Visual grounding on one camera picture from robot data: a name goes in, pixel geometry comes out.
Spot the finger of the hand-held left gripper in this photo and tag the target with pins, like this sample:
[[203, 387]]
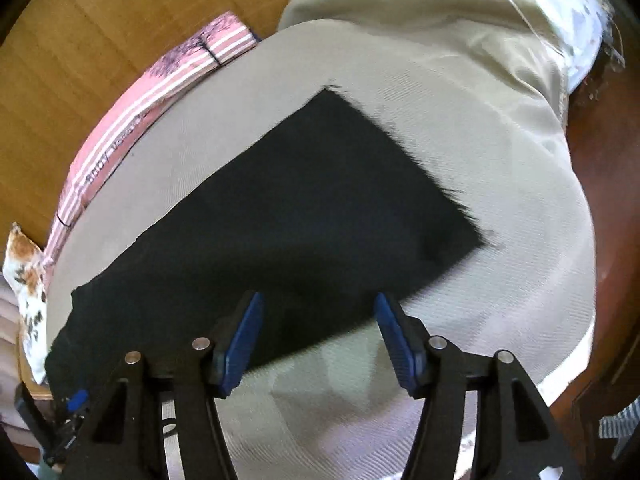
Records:
[[77, 401], [32, 410]]

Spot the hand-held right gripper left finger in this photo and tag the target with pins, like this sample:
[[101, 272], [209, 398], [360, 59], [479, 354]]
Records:
[[240, 350]]

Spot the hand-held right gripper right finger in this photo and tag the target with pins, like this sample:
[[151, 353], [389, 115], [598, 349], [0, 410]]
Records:
[[400, 350]]

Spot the black pants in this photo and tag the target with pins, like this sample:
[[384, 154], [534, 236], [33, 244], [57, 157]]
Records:
[[300, 200]]

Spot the pale curtain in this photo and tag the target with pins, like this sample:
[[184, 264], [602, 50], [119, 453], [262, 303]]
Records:
[[6, 320]]

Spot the floral pillow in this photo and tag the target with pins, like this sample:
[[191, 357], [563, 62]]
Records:
[[27, 280]]

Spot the grey striped cloth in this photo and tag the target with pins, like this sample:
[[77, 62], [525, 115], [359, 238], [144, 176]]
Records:
[[620, 430]]

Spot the pink striped pillow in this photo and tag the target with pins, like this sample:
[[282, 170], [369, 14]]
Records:
[[125, 110]]

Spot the beige blanket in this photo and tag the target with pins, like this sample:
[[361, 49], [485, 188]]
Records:
[[425, 20]]

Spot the wooden headboard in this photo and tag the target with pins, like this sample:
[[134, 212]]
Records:
[[100, 35]]

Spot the white floral cloth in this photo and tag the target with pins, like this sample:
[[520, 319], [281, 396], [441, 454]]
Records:
[[565, 0]]

